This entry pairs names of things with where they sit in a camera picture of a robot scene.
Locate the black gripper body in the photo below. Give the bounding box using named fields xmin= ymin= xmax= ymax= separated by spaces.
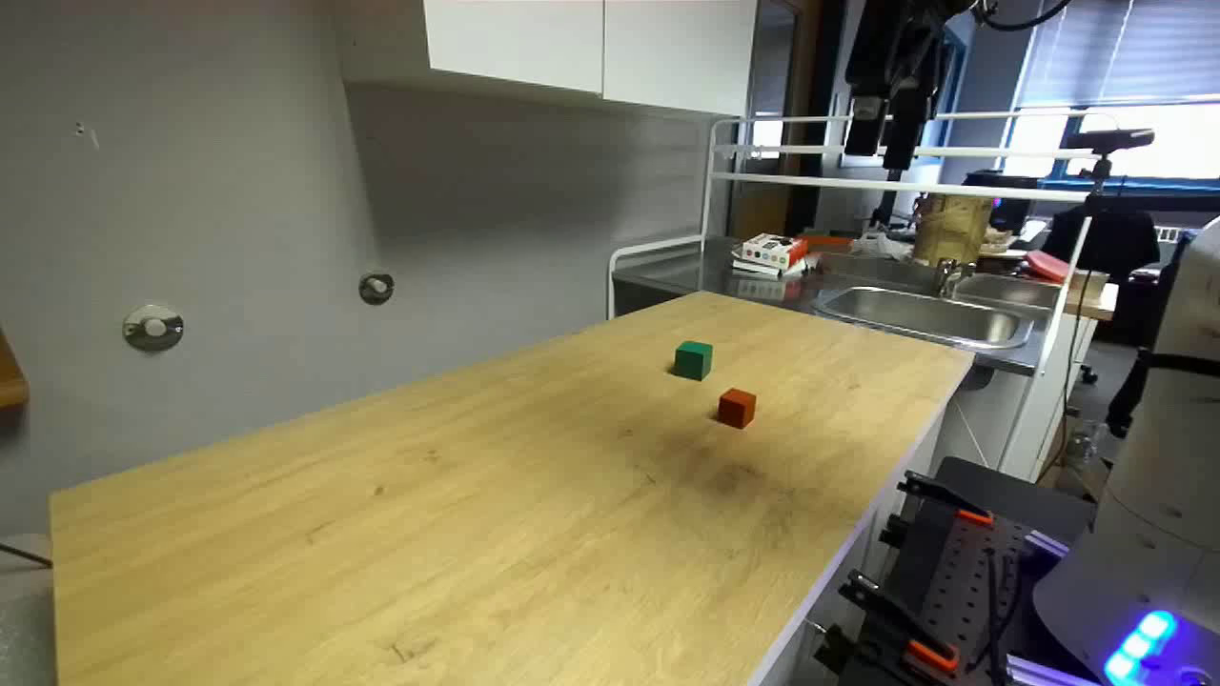
xmin=841 ymin=0 xmax=949 ymax=128

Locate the green block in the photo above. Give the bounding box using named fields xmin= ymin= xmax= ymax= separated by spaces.
xmin=672 ymin=334 xmax=716 ymax=383

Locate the black clamp orange handle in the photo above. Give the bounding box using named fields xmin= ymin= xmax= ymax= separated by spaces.
xmin=812 ymin=568 xmax=968 ymax=686
xmin=877 ymin=468 xmax=1004 ymax=551

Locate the white metal shelf rack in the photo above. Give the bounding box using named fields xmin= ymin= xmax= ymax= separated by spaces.
xmin=603 ymin=108 xmax=1113 ymax=482

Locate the orange block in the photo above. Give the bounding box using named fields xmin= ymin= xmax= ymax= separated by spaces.
xmin=711 ymin=383 xmax=764 ymax=429

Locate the narrow white wall cabinet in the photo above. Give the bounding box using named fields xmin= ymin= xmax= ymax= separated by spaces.
xmin=420 ymin=0 xmax=611 ymax=98

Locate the wooden jar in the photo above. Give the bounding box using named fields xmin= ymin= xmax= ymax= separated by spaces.
xmin=911 ymin=186 xmax=1000 ymax=269

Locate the wide white wall cabinet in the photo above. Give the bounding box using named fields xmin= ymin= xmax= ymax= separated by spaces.
xmin=603 ymin=0 xmax=764 ymax=117

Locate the stainless steel sink counter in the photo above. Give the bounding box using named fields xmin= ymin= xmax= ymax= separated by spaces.
xmin=611 ymin=237 xmax=1082 ymax=380

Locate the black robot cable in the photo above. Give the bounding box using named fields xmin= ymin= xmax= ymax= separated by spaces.
xmin=968 ymin=0 xmax=1076 ymax=38

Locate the black camera on tripod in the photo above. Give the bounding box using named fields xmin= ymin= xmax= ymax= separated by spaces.
xmin=1056 ymin=120 xmax=1159 ymax=193

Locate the white red card box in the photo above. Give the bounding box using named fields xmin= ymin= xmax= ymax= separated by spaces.
xmin=730 ymin=227 xmax=818 ymax=280

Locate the black office chair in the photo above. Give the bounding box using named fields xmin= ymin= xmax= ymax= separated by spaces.
xmin=1042 ymin=202 xmax=1164 ymax=287

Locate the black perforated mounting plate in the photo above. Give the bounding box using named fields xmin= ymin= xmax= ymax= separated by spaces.
xmin=882 ymin=454 xmax=1099 ymax=686

